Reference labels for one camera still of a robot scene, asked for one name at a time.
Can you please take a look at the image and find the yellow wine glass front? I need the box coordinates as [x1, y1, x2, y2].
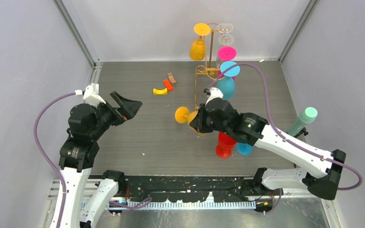
[174, 106, 204, 135]

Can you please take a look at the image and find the clear wine glass rear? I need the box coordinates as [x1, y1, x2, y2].
[217, 23, 234, 33]

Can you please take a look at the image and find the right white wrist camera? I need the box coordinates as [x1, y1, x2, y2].
[204, 87, 223, 105]

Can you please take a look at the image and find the mint green bottle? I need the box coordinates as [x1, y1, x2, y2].
[287, 107, 318, 137]

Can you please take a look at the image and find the clear wine glass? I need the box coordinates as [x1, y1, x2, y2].
[217, 23, 234, 33]
[217, 34, 237, 61]

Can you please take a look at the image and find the blue wine glass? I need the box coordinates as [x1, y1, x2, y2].
[216, 61, 240, 100]
[236, 142, 253, 156]

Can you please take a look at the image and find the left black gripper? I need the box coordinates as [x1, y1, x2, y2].
[90, 90, 142, 139]

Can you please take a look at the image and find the red plastic wine glass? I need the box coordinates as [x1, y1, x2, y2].
[215, 132, 237, 159]

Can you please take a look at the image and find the gold wine glass rack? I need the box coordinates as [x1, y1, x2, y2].
[194, 22, 227, 109]

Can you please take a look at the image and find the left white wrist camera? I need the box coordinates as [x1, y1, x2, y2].
[75, 83, 106, 107]

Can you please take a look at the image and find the yellow arch block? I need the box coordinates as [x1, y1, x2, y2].
[153, 88, 168, 95]

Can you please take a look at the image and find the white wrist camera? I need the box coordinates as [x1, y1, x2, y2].
[204, 87, 223, 105]
[75, 83, 106, 107]

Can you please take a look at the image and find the orange block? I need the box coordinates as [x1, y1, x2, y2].
[163, 79, 173, 91]

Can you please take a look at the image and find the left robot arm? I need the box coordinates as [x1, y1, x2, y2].
[50, 90, 143, 228]

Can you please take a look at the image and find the pink plastic wine glass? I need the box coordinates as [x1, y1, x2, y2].
[217, 46, 237, 80]

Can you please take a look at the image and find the clear wine glass front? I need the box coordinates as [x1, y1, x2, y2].
[217, 34, 237, 61]

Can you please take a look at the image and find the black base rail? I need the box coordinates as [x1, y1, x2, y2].
[48, 175, 318, 211]

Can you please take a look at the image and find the yellow wine glass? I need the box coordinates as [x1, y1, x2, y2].
[174, 106, 204, 135]
[189, 23, 211, 61]

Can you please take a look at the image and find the brown arch block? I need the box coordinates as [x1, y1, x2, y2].
[167, 73, 176, 84]

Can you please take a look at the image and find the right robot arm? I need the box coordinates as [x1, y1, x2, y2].
[187, 98, 346, 200]

